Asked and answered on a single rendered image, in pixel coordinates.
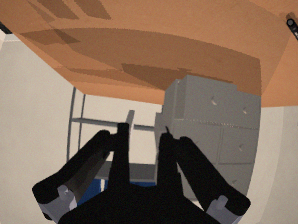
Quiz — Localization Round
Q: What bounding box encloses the grey small chest of drawers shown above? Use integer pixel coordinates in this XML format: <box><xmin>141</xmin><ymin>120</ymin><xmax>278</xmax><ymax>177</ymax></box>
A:
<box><xmin>162</xmin><ymin>79</ymin><xmax>261</xmax><ymax>196</ymax></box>

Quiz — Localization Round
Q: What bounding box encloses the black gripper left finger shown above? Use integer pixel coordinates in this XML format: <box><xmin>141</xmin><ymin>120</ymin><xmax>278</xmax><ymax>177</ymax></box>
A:
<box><xmin>32</xmin><ymin>110</ymin><xmax>135</xmax><ymax>224</ymax></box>

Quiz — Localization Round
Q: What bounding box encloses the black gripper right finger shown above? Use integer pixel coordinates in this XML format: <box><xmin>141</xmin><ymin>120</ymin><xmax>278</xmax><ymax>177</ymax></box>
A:
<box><xmin>154</xmin><ymin>112</ymin><xmax>251</xmax><ymax>224</ymax></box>

